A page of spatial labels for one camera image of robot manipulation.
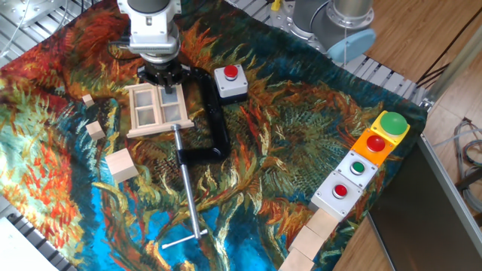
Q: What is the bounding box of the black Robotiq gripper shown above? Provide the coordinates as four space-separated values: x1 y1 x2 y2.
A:
136 59 192 95

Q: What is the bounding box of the wooden sliding window model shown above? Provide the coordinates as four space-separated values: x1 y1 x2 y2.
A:
124 82 196 139

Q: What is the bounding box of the black C-clamp with steel screw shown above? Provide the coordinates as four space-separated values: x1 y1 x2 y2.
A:
161 67 231 251

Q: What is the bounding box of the grey box red push button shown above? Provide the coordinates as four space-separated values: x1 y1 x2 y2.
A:
213 64 249 106

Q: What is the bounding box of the medium wooden cube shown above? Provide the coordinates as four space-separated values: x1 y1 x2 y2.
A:
85 120 106 142

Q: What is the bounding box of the large wooden cube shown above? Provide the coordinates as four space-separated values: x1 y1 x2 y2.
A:
104 148 139 184

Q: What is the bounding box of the sunflower painting print cloth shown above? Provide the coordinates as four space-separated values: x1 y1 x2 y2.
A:
0 0 429 271

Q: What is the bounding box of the silver mounting plate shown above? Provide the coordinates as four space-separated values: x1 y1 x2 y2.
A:
0 0 67 30

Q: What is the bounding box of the grey box red flat button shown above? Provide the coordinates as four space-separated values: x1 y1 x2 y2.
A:
309 169 365 222

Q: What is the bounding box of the grey box green button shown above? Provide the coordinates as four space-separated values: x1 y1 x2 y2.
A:
334 149 380 189

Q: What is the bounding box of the wooden block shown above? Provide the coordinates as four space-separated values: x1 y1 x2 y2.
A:
305 207 339 241
288 224 325 261
277 247 316 271

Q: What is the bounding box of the orange box red button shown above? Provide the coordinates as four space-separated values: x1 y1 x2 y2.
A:
349 127 396 167

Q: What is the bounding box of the yellow box green dome button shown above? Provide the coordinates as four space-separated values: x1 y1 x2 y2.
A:
371 110 411 146

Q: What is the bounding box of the dark metal panel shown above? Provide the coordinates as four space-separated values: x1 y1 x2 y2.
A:
367 141 479 271

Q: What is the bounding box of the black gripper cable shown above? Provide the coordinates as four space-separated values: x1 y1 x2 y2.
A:
106 34 143 62

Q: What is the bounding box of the thin white cable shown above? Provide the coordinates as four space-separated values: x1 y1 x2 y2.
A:
0 0 32 59

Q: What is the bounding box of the white cable tie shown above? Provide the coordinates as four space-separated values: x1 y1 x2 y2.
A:
341 18 349 69

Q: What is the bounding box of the black floor cable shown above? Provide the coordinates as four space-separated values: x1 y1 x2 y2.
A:
415 7 482 88

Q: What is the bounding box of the aluminium upright post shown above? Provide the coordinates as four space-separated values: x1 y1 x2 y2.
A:
420 33 482 110

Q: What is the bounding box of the aluminium frame rail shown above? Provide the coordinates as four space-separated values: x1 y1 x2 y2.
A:
416 133 482 242

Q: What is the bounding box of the bundle of grey cables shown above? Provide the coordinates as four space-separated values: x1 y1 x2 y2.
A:
432 117 482 215

